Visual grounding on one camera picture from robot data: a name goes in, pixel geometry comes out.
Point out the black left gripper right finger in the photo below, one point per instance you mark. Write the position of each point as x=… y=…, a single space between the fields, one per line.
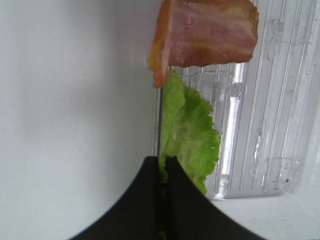
x=191 y=216

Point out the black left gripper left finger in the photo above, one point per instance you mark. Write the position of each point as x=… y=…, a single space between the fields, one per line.
x=133 y=216

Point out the green lettuce leaf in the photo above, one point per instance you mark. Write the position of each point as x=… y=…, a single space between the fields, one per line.
x=187 y=133

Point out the bacon strip from container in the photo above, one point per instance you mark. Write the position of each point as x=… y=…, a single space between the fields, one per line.
x=202 y=33

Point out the clear plastic left container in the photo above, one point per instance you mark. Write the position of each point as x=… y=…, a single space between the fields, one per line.
x=263 y=109

